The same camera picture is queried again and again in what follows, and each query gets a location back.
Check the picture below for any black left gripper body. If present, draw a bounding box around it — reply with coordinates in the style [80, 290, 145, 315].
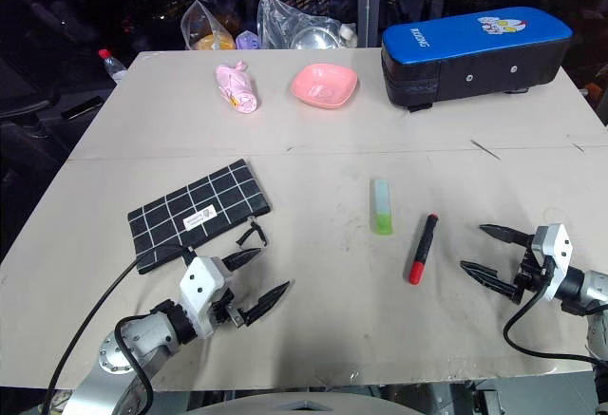
[211, 288, 246, 330]

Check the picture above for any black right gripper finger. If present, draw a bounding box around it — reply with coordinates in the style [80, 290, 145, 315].
[478, 223, 535, 248]
[459, 260, 518, 298]

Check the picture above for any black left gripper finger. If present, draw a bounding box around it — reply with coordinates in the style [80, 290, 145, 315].
[220, 246, 263, 273]
[238, 280, 292, 327]

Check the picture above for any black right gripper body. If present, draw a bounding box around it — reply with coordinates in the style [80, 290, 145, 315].
[510, 245, 547, 304]

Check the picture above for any black grid pencil pouch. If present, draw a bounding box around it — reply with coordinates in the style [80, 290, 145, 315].
[126, 158, 274, 276]

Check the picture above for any red and black marker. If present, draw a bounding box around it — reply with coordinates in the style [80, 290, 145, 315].
[408, 213, 439, 286]

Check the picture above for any grey rounded robot torso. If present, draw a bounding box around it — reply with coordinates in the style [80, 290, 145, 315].
[184, 391, 424, 415]

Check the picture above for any green translucent tube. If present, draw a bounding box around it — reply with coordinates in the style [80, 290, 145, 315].
[370, 178, 395, 236]

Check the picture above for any pink folded umbrella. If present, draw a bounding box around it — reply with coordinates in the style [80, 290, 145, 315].
[215, 59, 260, 115]

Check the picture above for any blue and black boxing pad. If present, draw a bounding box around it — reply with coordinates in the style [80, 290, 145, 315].
[380, 6, 575, 113]

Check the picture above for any pink square bowl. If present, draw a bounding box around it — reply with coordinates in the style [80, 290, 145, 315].
[291, 63, 359, 110]

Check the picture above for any purple crumpled bag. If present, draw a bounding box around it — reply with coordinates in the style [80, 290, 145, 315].
[235, 29, 262, 51]

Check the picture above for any plastic bottle with red cap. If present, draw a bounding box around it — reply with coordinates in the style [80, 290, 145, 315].
[98, 47, 129, 85]

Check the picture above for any clear bag with orange item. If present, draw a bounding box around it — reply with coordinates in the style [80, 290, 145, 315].
[180, 0, 238, 51]

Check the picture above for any clear bag with metal bowl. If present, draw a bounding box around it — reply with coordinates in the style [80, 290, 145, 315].
[256, 0, 358, 50]

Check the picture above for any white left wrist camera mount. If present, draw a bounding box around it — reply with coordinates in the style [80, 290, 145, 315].
[179, 256, 229, 339]

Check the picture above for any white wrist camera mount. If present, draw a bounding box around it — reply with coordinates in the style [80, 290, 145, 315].
[179, 256, 229, 339]
[530, 223, 574, 303]

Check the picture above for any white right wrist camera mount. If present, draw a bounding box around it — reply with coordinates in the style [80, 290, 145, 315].
[530, 223, 574, 303]

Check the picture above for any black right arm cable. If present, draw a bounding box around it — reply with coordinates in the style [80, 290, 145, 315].
[503, 262, 608, 368]

